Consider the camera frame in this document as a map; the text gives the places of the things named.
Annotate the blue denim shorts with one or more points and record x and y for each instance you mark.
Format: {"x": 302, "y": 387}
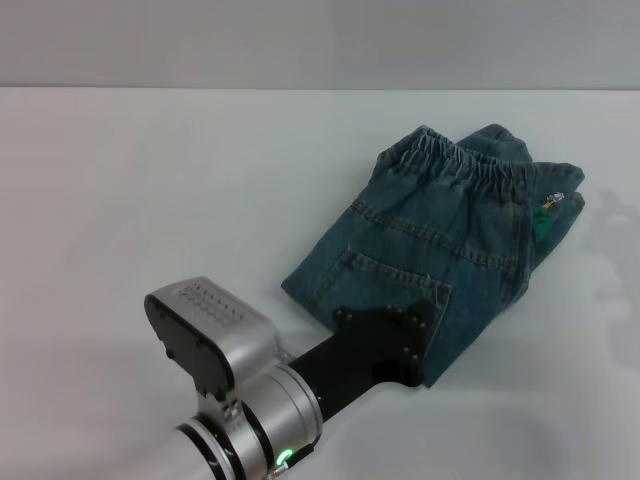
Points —
{"x": 425, "y": 240}

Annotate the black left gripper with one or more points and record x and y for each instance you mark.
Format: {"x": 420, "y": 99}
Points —
{"x": 370, "y": 345}

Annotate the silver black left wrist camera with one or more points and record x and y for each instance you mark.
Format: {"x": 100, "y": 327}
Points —
{"x": 200, "y": 325}

